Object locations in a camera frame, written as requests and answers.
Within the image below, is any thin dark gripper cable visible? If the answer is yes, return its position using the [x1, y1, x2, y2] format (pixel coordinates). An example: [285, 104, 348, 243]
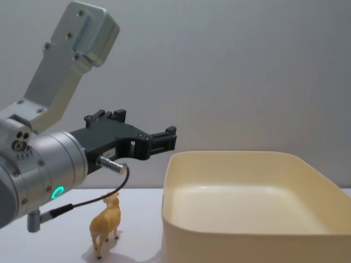
[26, 155, 130, 233]

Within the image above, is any cream plastic tray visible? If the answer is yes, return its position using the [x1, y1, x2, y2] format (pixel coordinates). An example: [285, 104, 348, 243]
[161, 150, 351, 263]

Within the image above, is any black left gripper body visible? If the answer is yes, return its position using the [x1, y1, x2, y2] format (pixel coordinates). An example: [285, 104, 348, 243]
[69, 122, 151, 176]

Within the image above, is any yellow toy sheep figure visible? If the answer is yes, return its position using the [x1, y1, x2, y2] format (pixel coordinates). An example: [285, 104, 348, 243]
[89, 192, 122, 260]

